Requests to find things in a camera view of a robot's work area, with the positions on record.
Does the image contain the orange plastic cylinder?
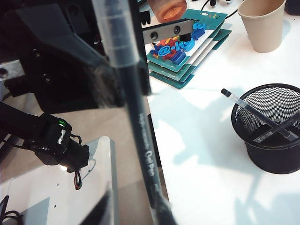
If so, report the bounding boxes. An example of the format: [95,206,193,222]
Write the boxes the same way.
[147,0,188,23]

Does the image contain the black gel pen clear cap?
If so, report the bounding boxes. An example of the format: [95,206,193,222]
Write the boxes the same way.
[90,0,179,225]

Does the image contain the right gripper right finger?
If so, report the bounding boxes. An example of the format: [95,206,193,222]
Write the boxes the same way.
[154,190,179,225]

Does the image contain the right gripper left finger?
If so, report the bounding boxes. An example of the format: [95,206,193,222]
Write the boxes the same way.
[92,184,119,225]

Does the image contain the teal letter magnet pack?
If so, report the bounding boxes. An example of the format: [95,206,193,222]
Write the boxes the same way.
[148,29,233,82]
[147,8,228,73]
[149,42,226,90]

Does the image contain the clear pen with clear cap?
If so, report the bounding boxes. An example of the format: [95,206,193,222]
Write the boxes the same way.
[253,113,300,143]

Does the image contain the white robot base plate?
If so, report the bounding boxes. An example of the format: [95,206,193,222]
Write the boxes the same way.
[0,135,117,225]

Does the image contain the beige paper cup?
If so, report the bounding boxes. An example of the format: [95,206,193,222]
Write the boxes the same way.
[237,0,287,53]

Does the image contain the clear pen black end plug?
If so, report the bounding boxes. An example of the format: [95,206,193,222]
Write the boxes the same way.
[220,88,296,142]

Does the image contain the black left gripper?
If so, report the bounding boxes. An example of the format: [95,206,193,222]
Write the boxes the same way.
[0,0,193,113]

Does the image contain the black mesh pen holder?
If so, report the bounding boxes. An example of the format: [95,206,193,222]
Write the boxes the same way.
[231,83,300,174]

